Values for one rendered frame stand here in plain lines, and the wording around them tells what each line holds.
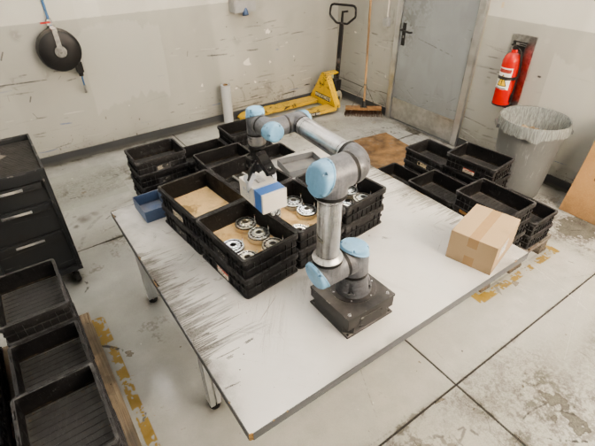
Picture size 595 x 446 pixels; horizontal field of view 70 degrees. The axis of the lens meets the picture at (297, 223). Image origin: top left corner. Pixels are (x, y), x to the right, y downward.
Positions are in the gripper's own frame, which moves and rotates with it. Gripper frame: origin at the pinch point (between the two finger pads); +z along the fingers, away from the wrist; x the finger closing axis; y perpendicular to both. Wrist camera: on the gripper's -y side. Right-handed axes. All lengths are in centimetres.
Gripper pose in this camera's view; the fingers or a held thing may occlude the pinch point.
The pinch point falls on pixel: (262, 188)
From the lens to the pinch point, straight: 186.6
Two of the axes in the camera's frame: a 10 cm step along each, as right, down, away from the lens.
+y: -5.7, -4.7, 6.7
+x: -8.2, 3.4, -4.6
